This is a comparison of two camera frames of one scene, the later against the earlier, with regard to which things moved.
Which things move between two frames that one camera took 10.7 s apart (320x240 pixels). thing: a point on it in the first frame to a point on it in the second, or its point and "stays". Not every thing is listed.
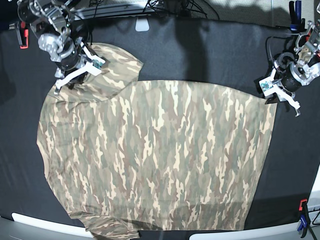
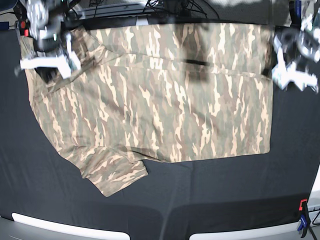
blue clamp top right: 298,24 stays
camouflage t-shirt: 131,157 to 159,92
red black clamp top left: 24,35 stays
